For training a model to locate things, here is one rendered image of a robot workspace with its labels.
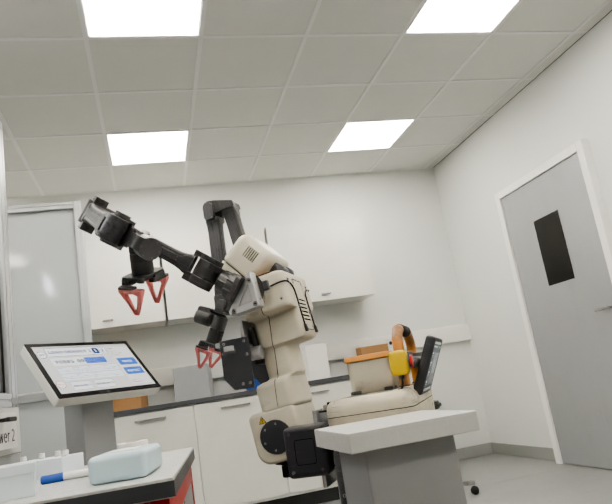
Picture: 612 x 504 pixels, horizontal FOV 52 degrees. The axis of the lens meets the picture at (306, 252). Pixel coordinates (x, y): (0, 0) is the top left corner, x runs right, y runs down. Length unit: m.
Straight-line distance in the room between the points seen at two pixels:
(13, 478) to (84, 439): 1.62
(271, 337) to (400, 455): 0.82
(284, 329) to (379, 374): 0.34
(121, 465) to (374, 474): 0.50
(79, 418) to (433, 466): 1.74
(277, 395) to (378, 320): 3.92
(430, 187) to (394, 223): 0.57
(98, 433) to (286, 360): 1.04
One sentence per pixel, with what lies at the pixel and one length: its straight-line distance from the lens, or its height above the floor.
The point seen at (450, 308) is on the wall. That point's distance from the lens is 6.16.
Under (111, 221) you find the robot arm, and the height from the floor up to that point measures 1.33.
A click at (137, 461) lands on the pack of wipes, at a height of 0.79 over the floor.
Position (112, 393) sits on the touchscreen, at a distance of 2.72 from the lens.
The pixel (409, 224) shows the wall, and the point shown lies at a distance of 6.19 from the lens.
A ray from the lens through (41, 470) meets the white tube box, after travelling 1.48.
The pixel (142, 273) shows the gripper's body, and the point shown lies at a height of 1.20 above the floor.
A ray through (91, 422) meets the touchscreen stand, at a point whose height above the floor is 0.86.
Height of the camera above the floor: 0.86
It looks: 12 degrees up
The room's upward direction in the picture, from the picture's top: 9 degrees counter-clockwise
